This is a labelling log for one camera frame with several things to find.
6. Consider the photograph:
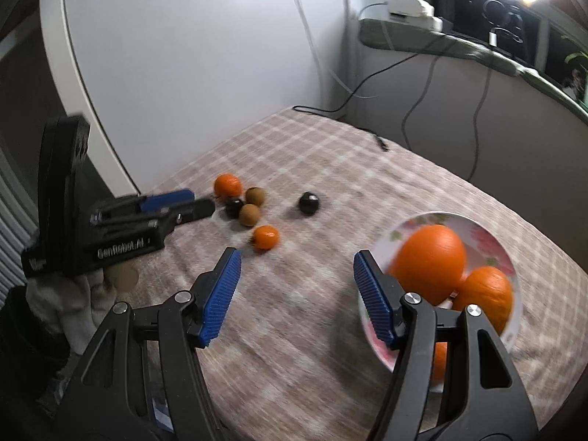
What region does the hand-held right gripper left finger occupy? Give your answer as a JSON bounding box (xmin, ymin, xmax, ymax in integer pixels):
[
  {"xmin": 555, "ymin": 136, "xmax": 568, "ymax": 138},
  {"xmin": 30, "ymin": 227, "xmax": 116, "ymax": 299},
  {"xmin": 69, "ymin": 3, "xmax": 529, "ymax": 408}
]
[{"xmin": 55, "ymin": 247, "xmax": 243, "ymax": 441}]

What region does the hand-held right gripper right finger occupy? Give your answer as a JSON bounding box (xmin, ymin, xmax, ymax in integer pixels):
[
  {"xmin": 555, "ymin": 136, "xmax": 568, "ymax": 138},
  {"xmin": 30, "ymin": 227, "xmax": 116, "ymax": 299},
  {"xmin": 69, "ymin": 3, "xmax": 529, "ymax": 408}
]
[{"xmin": 353, "ymin": 250, "xmax": 538, "ymax": 441}]

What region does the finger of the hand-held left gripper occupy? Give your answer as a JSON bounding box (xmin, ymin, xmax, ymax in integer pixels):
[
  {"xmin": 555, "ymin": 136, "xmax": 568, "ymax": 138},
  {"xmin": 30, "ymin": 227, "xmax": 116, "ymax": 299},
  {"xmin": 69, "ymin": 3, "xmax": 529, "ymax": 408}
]
[
  {"xmin": 98, "ymin": 188, "xmax": 194, "ymax": 215},
  {"xmin": 158, "ymin": 198, "xmax": 216, "ymax": 227}
]

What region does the small orange tangerine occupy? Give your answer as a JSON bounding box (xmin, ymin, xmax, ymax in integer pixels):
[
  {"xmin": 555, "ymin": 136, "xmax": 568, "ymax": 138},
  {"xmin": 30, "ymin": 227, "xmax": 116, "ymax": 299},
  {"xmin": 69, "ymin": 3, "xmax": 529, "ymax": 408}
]
[
  {"xmin": 214, "ymin": 173, "xmax": 243, "ymax": 198},
  {"xmin": 252, "ymin": 225, "xmax": 280, "ymax": 251},
  {"xmin": 432, "ymin": 342, "xmax": 449, "ymax": 387}
]

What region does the large orange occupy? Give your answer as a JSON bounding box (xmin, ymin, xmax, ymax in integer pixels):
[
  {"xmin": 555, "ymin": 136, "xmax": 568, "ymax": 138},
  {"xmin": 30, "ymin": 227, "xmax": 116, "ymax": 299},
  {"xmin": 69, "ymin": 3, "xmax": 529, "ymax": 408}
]
[
  {"xmin": 452, "ymin": 266, "xmax": 514, "ymax": 334},
  {"xmin": 390, "ymin": 224, "xmax": 467, "ymax": 306}
]

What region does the floral rimmed plate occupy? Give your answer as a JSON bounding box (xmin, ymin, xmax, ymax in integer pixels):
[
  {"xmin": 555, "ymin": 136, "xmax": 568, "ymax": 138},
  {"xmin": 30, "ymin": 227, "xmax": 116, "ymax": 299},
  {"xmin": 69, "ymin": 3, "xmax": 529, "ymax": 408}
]
[{"xmin": 357, "ymin": 212, "xmax": 522, "ymax": 393}]

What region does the person's left hand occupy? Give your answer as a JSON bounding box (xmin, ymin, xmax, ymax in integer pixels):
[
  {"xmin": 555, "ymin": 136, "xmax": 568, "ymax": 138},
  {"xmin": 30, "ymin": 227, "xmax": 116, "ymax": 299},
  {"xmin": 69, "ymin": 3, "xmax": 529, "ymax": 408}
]
[{"xmin": 25, "ymin": 264, "xmax": 139, "ymax": 354}]

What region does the beige checked tablecloth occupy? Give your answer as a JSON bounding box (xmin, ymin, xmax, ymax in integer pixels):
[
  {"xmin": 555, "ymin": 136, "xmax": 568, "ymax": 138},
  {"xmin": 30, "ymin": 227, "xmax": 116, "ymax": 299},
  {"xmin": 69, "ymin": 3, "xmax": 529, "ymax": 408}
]
[{"xmin": 138, "ymin": 107, "xmax": 588, "ymax": 441}]

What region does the white round board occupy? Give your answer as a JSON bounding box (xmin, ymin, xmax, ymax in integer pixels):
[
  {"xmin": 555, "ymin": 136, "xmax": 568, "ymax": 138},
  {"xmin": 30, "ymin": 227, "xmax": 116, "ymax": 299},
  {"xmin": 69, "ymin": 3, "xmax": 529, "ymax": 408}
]
[{"xmin": 39, "ymin": 0, "xmax": 350, "ymax": 194}]

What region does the white power strip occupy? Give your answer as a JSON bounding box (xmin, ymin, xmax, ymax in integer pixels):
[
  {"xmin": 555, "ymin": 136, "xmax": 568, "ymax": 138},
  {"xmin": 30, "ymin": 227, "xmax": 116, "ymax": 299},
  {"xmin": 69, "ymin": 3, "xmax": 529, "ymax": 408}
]
[{"xmin": 390, "ymin": 13, "xmax": 444, "ymax": 33}]

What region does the white adapter box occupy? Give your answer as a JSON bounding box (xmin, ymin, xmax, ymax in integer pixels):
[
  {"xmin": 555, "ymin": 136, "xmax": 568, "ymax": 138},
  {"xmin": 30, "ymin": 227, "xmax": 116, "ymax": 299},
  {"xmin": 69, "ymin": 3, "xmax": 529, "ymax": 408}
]
[{"xmin": 387, "ymin": 0, "xmax": 435, "ymax": 18}]

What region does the black cable with plug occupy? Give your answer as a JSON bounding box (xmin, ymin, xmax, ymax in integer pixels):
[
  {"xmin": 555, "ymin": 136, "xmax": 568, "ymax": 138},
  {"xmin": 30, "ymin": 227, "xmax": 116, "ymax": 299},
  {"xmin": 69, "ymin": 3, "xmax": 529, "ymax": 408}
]
[{"xmin": 356, "ymin": 48, "xmax": 442, "ymax": 152}]

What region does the long white cable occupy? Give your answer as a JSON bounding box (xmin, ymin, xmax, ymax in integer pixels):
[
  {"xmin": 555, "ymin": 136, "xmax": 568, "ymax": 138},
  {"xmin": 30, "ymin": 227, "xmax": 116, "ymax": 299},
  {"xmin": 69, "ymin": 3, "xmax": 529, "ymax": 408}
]
[{"xmin": 282, "ymin": 0, "xmax": 373, "ymax": 99}]

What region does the short white cable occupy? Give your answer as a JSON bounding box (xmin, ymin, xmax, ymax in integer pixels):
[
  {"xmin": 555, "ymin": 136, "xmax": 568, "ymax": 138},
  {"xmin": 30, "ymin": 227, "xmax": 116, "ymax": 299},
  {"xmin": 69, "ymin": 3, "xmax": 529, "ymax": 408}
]
[{"xmin": 358, "ymin": 2, "xmax": 396, "ymax": 49}]

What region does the white window frame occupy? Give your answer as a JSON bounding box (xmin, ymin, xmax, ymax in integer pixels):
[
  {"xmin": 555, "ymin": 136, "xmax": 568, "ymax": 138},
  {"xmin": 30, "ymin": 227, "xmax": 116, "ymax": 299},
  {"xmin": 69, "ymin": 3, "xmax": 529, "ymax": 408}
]
[{"xmin": 390, "ymin": 0, "xmax": 588, "ymax": 111}]

